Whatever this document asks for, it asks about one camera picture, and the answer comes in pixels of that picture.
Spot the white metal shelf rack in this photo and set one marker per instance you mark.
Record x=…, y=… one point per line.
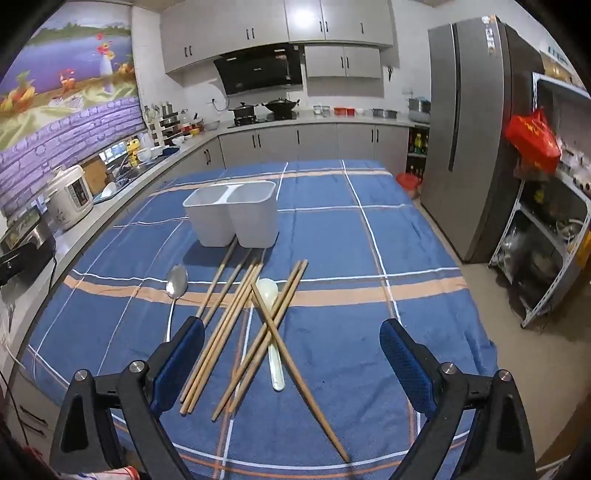
x=554, y=82

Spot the yellow container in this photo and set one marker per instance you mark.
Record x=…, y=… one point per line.
x=133, y=154

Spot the wooden cutting board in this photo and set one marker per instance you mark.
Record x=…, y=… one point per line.
x=94, y=177

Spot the person's patterned clothing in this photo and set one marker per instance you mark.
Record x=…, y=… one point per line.
x=120, y=474

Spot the blue plaid tablecloth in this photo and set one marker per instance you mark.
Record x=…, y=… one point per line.
x=369, y=277

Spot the white two-compartment utensil holder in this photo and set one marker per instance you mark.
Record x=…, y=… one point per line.
x=256, y=217

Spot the row of bottles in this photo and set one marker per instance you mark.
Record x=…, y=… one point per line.
x=418, y=143

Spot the black range hood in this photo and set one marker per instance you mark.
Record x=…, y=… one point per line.
x=258, y=69

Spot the white rice cooker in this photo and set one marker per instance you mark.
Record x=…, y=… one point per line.
x=69, y=196

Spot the silver black countertop appliance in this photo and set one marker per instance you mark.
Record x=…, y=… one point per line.
x=39, y=235

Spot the metal steamer pot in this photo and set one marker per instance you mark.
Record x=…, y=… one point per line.
x=418, y=110

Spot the white dish rack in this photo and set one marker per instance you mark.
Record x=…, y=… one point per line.
x=159, y=129

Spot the white plastic spoon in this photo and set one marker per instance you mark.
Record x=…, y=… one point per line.
x=277, y=374

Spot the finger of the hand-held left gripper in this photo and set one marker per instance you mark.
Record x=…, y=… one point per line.
x=23, y=263

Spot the black cooking pot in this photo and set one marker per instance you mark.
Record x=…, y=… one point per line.
x=243, y=110

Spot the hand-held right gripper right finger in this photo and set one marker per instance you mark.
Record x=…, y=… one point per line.
x=406, y=364

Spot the grey upper kitchen cabinets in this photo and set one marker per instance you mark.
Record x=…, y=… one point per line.
x=221, y=32

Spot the metal spoon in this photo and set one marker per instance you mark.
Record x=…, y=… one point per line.
x=177, y=281

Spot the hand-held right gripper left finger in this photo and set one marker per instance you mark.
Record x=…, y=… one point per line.
x=180, y=360

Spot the red bag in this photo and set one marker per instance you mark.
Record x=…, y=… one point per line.
x=531, y=138

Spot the hanging scissors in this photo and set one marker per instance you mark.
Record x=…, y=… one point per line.
x=390, y=72

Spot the grey refrigerator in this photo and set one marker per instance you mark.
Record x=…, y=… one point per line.
x=480, y=138

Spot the landscape wall mural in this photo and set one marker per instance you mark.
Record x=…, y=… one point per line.
x=69, y=69

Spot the red basin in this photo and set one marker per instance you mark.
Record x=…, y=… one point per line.
x=408, y=182

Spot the black wok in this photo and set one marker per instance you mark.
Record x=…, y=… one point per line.
x=280, y=106

